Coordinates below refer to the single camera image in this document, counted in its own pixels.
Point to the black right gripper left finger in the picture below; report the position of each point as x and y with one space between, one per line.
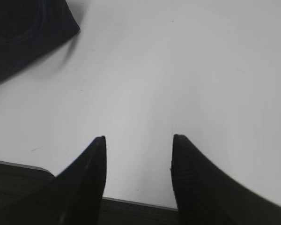
81 185

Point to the dark navy fabric bag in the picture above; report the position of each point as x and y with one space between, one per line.
29 29

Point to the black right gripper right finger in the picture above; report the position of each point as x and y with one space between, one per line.
205 195

